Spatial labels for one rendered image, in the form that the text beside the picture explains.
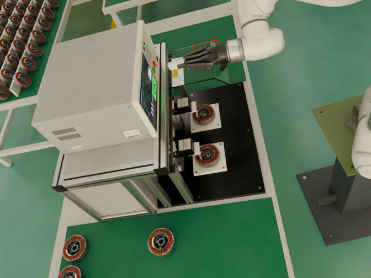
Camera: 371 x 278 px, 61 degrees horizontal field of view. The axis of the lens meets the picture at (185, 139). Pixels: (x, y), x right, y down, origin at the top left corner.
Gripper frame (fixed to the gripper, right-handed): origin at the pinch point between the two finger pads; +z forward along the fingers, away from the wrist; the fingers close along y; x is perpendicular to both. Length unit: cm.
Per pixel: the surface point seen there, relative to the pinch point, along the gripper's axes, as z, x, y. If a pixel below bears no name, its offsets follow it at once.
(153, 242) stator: 23, -40, -56
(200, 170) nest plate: 1.2, -40.0, -26.2
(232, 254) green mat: -8, -43, -63
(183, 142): 5.2, -26.1, -19.0
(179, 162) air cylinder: 9.7, -35.8, -22.8
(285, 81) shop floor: -61, -118, 88
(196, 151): 0.4, -30.2, -22.4
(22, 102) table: 121, -46, 52
